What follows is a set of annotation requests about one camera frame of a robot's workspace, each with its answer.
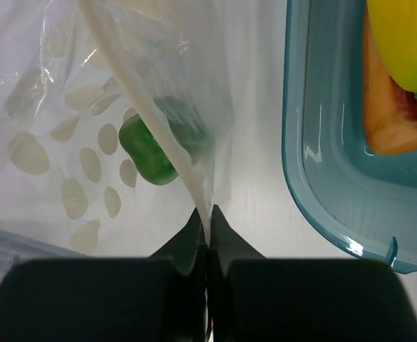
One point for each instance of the yellow banana bunch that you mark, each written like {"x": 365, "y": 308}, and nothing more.
{"x": 394, "y": 28}

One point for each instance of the orange peach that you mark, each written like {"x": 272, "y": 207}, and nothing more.
{"x": 389, "y": 112}

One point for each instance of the green bell pepper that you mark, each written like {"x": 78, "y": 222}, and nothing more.
{"x": 149, "y": 159}

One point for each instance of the teal plastic tray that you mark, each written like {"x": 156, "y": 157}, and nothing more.
{"x": 363, "y": 203}

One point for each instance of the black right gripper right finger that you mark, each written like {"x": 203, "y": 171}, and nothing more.
{"x": 253, "y": 298}

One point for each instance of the clear zip top bag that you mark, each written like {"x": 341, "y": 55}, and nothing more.
{"x": 68, "y": 188}

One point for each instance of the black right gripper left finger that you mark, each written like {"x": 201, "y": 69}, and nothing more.
{"x": 157, "y": 298}

